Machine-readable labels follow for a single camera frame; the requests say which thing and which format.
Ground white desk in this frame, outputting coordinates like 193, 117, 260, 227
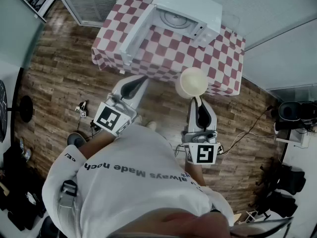
275, 126, 313, 150

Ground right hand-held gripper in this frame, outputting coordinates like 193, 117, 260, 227
182, 98, 219, 165

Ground black bag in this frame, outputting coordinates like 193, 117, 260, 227
0, 142, 48, 231

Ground person's left forearm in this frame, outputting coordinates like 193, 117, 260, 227
80, 130, 117, 161

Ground black floor cable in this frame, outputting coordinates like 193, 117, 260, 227
221, 105, 274, 156

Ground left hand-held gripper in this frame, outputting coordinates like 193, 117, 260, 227
93, 74, 150, 136

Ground black office chair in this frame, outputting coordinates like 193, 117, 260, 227
256, 161, 307, 218

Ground grey strap with black buckle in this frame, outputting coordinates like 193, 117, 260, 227
58, 179, 79, 216

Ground white printed t-shirt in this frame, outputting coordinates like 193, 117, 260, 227
42, 124, 235, 238

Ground white window blinds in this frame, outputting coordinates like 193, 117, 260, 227
56, 0, 160, 27

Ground white floor cable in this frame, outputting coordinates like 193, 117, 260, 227
220, 131, 277, 156

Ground white mug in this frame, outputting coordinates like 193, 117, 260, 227
175, 67, 209, 108

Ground small tagged floor device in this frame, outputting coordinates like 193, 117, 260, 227
75, 100, 88, 118

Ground person's right forearm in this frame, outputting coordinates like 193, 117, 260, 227
184, 160, 207, 187

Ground red white checkered tablecloth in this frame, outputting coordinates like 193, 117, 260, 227
91, 0, 246, 98

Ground person's eyeglasses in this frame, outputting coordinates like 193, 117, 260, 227
229, 216, 296, 238

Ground black round stand base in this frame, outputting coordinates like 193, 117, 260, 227
19, 95, 34, 122

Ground white microwave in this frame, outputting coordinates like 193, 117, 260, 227
119, 0, 223, 65

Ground white wire stand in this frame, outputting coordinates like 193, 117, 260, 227
237, 208, 261, 225

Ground glass turntable plate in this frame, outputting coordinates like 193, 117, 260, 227
158, 8, 199, 31

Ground thin grey cable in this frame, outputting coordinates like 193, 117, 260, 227
221, 12, 241, 32

